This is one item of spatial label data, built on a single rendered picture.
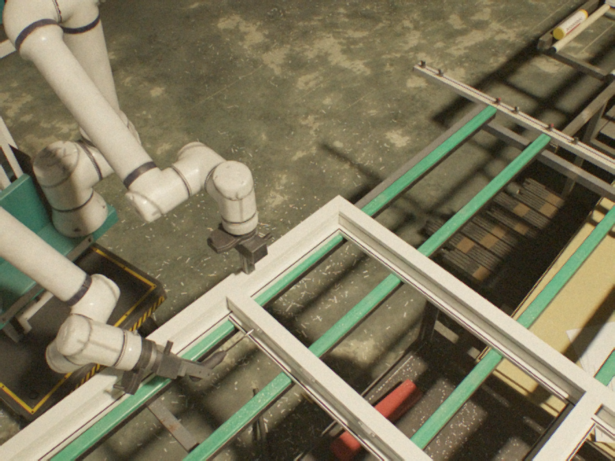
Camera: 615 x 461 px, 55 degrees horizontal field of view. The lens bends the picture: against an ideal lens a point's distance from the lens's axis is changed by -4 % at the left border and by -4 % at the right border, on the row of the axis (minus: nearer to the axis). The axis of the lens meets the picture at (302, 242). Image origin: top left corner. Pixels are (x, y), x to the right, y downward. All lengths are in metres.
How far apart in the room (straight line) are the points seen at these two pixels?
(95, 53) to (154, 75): 2.31
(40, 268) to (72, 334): 0.20
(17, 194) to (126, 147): 0.74
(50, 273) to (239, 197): 0.46
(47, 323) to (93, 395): 0.99
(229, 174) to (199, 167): 0.09
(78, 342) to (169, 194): 0.38
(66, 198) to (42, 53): 0.62
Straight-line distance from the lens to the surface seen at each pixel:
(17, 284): 2.10
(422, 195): 3.12
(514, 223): 2.63
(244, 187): 1.35
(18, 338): 2.48
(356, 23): 4.38
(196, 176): 1.42
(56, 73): 1.52
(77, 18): 1.67
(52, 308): 2.51
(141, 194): 1.39
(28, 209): 2.15
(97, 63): 1.78
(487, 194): 1.95
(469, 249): 2.50
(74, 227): 2.12
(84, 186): 2.03
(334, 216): 1.75
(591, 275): 2.15
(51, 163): 2.00
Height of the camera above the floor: 2.23
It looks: 51 degrees down
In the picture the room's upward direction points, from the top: 3 degrees counter-clockwise
